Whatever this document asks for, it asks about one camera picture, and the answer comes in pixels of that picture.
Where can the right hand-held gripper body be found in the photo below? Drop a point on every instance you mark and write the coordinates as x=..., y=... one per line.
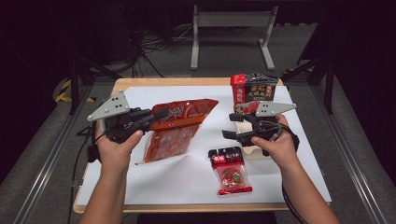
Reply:
x=271, y=109

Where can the person's right hand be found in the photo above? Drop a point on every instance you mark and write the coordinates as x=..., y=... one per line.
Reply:
x=281, y=149

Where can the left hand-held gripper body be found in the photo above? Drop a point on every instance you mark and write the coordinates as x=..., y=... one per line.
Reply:
x=112, y=107

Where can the person's left hand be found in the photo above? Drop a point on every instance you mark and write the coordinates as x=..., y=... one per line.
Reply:
x=116, y=152

